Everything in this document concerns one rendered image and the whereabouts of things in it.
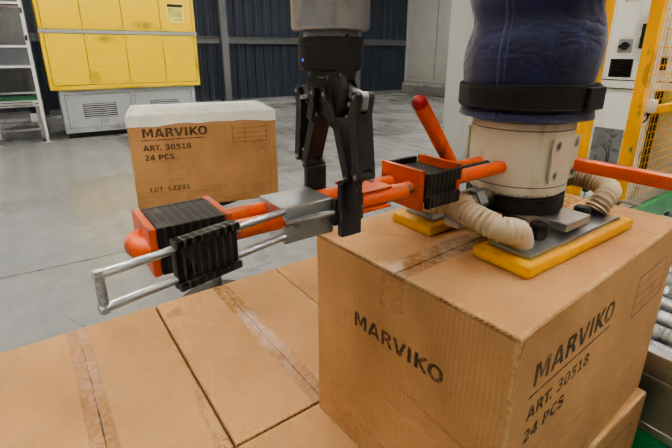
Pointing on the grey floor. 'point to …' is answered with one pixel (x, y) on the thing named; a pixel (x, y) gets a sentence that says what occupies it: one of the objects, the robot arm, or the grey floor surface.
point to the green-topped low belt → (24, 106)
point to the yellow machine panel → (113, 39)
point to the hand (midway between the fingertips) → (331, 203)
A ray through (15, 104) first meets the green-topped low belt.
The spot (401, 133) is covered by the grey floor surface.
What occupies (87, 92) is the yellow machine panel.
